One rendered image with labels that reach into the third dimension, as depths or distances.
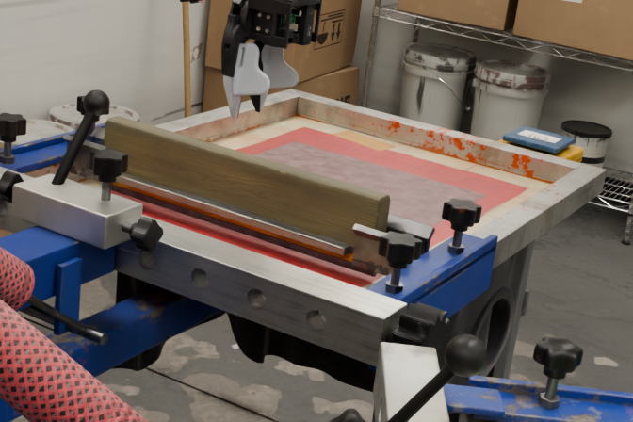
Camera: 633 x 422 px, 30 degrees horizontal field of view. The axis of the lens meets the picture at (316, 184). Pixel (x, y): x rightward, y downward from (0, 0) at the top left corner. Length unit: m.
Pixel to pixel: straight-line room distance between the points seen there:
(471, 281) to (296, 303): 0.33
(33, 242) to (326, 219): 0.37
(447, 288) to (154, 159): 0.42
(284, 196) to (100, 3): 2.99
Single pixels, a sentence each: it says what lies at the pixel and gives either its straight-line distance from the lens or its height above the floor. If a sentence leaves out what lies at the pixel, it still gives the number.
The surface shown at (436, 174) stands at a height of 0.96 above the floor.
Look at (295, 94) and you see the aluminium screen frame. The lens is 2.07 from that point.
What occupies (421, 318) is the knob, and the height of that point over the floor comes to 1.04.
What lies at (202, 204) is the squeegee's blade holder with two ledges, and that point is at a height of 0.99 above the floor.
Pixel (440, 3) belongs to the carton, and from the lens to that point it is 4.84.
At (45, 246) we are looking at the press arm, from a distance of 1.18.
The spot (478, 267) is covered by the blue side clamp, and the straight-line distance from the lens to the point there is 1.41.
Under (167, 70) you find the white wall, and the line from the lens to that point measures 4.74.
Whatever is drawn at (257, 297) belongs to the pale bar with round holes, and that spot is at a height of 1.01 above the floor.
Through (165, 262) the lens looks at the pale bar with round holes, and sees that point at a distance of 1.21.
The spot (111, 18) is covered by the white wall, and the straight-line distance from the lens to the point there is 4.41.
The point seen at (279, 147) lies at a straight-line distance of 1.87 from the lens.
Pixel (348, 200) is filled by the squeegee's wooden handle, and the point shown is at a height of 1.05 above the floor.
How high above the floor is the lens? 1.48
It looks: 18 degrees down
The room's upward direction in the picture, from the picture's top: 7 degrees clockwise
